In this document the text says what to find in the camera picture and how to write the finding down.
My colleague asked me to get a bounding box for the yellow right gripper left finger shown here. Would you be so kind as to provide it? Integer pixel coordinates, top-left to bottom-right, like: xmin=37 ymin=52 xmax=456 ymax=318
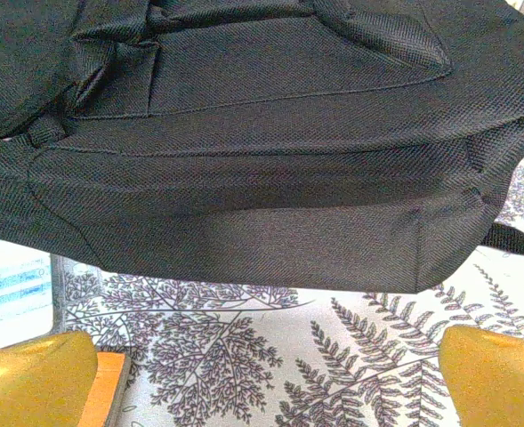
xmin=0 ymin=330 xmax=100 ymax=427

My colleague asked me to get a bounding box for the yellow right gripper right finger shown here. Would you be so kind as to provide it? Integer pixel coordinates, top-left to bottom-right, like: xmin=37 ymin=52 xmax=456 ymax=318
xmin=440 ymin=324 xmax=524 ymax=427

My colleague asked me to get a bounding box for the orange book with photo cover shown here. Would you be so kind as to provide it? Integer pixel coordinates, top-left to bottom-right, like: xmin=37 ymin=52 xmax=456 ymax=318
xmin=82 ymin=351 xmax=132 ymax=427

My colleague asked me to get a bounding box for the white and blue booklet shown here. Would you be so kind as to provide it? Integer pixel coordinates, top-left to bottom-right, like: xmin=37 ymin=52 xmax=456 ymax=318
xmin=0 ymin=238 xmax=54 ymax=333

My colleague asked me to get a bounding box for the black fabric backpack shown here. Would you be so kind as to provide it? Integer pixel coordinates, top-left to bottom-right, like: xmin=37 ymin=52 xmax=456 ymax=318
xmin=0 ymin=0 xmax=524 ymax=295

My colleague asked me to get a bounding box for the floral printed tablecloth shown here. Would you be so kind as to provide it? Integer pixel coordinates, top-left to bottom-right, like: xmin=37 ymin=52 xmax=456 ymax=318
xmin=0 ymin=128 xmax=524 ymax=427

